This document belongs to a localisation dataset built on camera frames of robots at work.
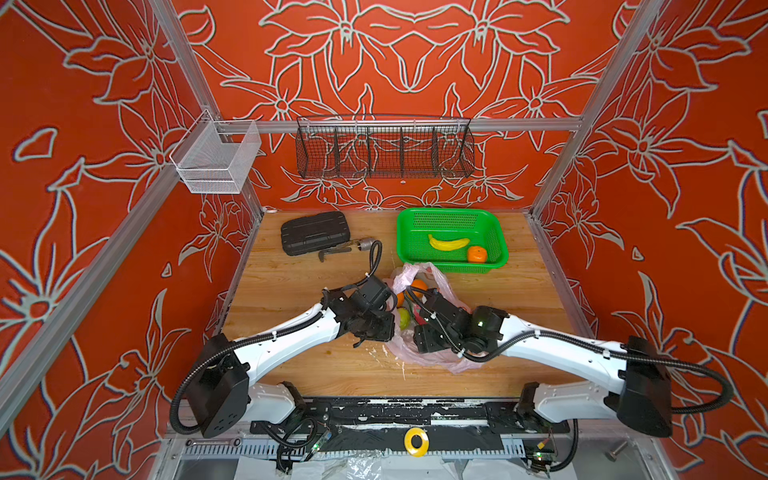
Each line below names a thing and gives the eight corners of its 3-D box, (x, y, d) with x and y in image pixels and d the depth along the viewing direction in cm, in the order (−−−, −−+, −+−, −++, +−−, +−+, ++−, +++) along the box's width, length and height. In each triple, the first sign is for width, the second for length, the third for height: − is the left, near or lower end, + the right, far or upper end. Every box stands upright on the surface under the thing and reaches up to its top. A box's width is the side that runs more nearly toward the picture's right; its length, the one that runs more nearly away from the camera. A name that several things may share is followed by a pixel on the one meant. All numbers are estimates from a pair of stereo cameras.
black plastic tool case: (286, 259, 106) (282, 249, 102) (283, 228, 116) (279, 219, 112) (352, 244, 110) (351, 235, 106) (344, 216, 120) (342, 206, 116)
